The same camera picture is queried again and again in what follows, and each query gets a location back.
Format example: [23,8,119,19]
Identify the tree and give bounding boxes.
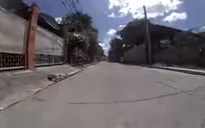
[107,36,125,63]

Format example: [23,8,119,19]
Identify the grey concrete road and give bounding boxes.
[0,61,205,128]

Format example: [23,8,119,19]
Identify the row of trees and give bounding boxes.
[61,11,105,65]

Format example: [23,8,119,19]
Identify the small rubble pile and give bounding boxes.
[46,72,70,83]

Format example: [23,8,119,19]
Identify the utility pole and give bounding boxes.
[142,4,153,66]

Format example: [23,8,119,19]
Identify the dark building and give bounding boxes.
[118,19,205,67]

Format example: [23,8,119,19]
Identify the grey concrete pavement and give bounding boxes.
[139,63,205,79]
[0,63,88,115]

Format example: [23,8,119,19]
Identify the overhead wires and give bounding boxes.
[60,0,83,15]

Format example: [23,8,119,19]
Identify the pale wall with brick pillar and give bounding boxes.
[0,1,66,73]

